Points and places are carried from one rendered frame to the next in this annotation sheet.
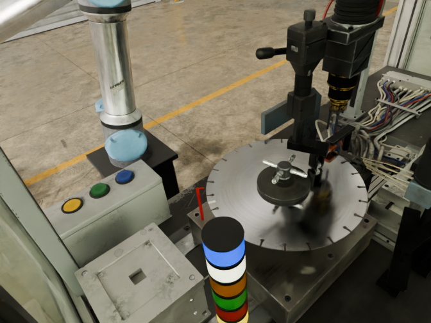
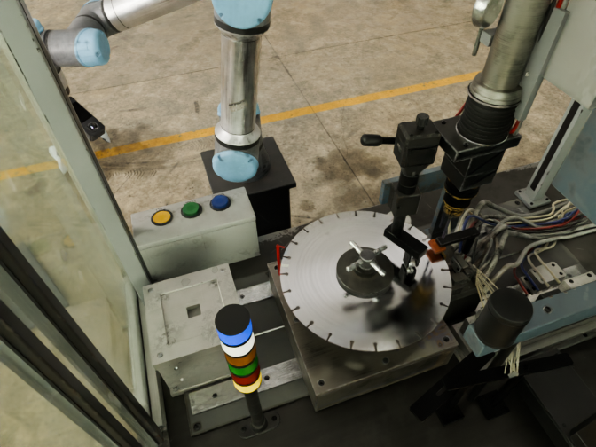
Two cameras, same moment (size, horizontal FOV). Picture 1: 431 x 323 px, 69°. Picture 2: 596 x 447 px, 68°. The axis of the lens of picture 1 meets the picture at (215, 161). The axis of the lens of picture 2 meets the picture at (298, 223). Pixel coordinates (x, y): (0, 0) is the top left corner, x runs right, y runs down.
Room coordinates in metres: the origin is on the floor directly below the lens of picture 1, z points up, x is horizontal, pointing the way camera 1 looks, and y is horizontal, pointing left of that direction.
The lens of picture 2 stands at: (-0.04, -0.17, 1.65)
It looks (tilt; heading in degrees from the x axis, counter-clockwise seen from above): 48 degrees down; 18
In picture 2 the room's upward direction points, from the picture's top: 1 degrees counter-clockwise
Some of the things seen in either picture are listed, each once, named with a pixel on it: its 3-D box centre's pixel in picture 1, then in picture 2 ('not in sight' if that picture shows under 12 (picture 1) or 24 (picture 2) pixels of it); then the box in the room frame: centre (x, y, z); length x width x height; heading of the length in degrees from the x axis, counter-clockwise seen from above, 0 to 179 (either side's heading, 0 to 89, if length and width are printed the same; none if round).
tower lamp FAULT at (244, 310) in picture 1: (230, 300); (244, 366); (0.21, 0.00, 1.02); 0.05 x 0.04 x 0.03; 35
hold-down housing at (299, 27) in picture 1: (304, 69); (411, 168); (0.54, -0.18, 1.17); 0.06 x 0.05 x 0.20; 116
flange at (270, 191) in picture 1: (283, 179); (364, 268); (0.48, -0.14, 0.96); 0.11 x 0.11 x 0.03
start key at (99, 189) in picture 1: (99, 191); (192, 210); (0.58, 0.29, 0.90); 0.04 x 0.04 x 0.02
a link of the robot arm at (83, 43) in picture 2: not in sight; (81, 44); (0.72, 0.56, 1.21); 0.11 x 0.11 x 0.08; 17
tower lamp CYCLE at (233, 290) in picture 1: (227, 273); (239, 347); (0.21, 0.00, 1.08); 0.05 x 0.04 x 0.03; 35
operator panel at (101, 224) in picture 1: (111, 214); (198, 235); (0.57, 0.29, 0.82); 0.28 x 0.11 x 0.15; 125
